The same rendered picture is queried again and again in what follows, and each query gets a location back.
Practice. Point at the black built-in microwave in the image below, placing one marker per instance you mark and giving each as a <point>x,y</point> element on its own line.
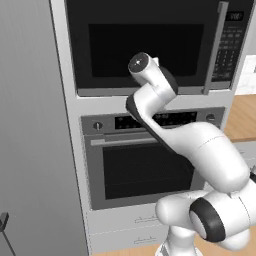
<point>110,43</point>

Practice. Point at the grey fridge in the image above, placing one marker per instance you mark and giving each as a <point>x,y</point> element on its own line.
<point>33,116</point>

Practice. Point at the white drawer front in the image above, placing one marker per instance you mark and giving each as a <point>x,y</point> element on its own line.
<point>116,240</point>
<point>113,220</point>

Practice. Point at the black microwave door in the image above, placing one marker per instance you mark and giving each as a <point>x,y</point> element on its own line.
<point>110,43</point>

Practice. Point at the oven door with dark window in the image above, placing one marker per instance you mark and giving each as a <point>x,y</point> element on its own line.
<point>133,173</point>

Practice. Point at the round grey oven knob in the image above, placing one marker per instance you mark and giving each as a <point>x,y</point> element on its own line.
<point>210,117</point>
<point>97,125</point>

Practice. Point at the grey built-in oven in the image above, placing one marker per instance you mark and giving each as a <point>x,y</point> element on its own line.
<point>96,173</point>

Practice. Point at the white base cabinet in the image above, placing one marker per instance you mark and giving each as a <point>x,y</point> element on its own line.
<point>246,150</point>

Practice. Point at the white tall appliance cabinet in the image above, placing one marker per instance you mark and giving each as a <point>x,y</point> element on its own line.
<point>71,110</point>

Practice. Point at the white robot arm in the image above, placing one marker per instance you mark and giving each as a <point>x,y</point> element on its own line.
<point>213,156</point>

